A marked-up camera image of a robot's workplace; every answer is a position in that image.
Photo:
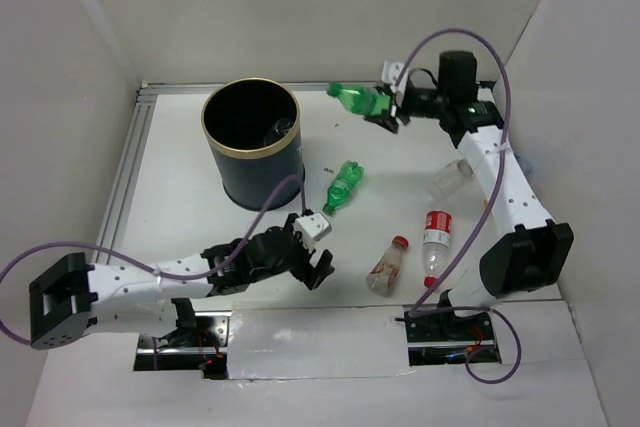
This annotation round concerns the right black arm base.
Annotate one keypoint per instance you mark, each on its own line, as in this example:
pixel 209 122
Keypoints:
pixel 443 338

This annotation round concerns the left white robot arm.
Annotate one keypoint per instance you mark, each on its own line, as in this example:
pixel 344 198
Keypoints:
pixel 74 298

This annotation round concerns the red-label clear water bottle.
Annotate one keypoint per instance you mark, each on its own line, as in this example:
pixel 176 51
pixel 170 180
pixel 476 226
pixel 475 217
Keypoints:
pixel 435 245

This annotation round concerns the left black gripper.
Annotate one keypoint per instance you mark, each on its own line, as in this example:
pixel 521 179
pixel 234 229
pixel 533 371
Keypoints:
pixel 311 275

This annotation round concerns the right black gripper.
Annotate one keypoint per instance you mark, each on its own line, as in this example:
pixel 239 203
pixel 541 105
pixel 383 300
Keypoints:
pixel 387 122

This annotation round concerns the small orange yellow-capped bottle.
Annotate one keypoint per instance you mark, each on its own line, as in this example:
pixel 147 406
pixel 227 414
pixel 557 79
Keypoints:
pixel 450 179

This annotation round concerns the dark cylindrical bin gold rim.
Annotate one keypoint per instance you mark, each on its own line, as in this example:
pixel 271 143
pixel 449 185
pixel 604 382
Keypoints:
pixel 235 119

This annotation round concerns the large clear crushed bottle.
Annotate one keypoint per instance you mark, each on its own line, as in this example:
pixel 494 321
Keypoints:
pixel 277 131

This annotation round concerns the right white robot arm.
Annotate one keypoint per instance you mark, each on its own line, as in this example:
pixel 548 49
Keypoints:
pixel 532 247

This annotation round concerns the green plastic bottle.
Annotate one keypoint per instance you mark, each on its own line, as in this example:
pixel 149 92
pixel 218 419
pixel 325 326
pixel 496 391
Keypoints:
pixel 342 187
pixel 360 100

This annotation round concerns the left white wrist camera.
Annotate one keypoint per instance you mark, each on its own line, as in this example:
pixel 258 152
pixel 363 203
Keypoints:
pixel 311 228

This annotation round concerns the blue-label clear bottle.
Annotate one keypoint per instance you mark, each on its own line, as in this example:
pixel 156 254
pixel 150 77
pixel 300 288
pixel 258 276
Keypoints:
pixel 524 165

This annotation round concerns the small red-capped milk bottle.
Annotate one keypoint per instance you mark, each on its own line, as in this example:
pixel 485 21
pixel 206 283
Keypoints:
pixel 382 277

